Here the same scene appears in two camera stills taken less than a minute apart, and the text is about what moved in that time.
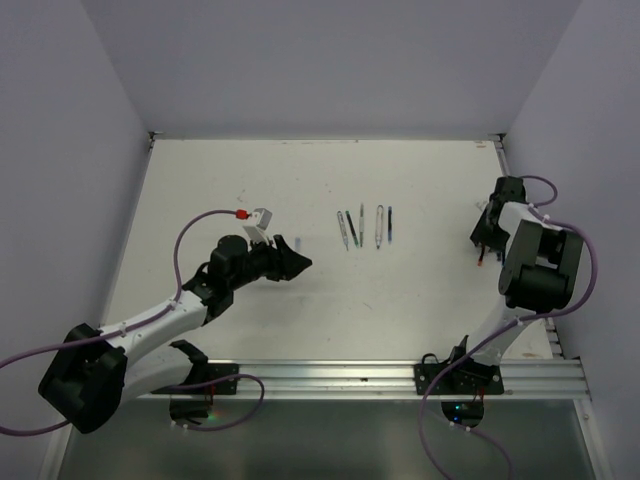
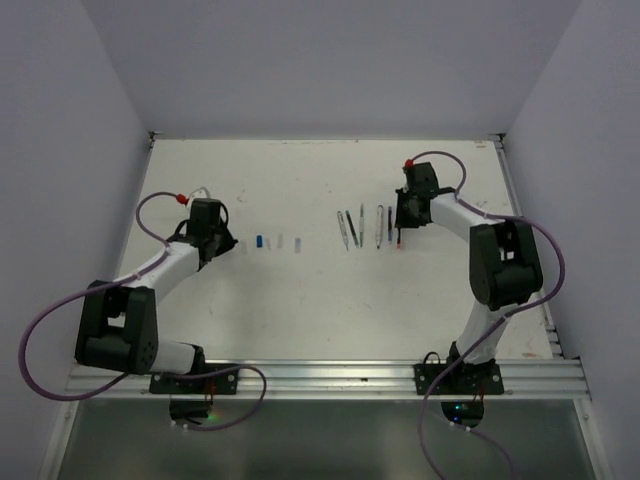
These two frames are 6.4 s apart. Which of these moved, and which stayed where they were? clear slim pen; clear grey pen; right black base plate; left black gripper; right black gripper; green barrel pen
Moved: right black gripper; left black gripper
Stayed: green barrel pen; clear grey pen; clear slim pen; right black base plate
